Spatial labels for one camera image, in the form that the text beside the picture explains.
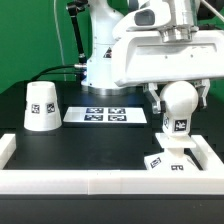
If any white lamp shade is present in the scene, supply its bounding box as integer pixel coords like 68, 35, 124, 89
24, 81, 62, 131

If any white marker tag sheet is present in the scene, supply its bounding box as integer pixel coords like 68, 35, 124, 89
63, 107, 147, 124

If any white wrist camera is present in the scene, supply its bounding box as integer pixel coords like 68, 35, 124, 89
125, 4, 171, 31

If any white thin cable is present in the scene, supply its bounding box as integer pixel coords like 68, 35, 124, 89
53, 0, 68, 82

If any white lamp bulb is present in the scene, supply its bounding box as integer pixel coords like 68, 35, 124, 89
160, 81, 198, 137

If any black cable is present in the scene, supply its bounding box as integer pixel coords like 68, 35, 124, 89
30, 64, 88, 84

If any white U-shaped fence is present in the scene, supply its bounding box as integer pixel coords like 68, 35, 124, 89
0, 134, 224, 195

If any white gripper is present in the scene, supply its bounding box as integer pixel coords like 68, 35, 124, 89
112, 30, 224, 114

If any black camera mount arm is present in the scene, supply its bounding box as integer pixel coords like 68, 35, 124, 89
66, 0, 88, 69

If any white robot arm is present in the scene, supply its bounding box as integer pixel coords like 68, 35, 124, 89
82, 0, 224, 113

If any white lamp base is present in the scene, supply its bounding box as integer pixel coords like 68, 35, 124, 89
144, 133, 198, 172

